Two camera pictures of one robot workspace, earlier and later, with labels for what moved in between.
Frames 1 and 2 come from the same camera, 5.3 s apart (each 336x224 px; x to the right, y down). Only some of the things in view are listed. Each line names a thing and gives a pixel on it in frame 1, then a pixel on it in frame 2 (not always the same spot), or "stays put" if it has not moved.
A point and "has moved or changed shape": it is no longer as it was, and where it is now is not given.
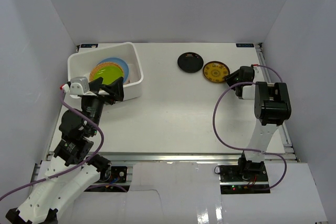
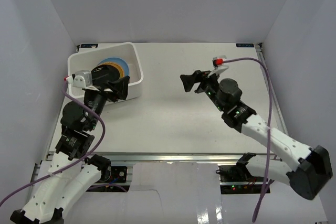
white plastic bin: x=81 y=62 stays put
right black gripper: x=229 y=78 to x=189 y=81
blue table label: x=245 y=45 stays put
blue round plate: x=119 y=62 stays put
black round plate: x=190 y=62 to x=102 y=74
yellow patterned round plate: x=216 y=72 has moved or changed shape
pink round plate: x=127 y=82 has moved or changed shape
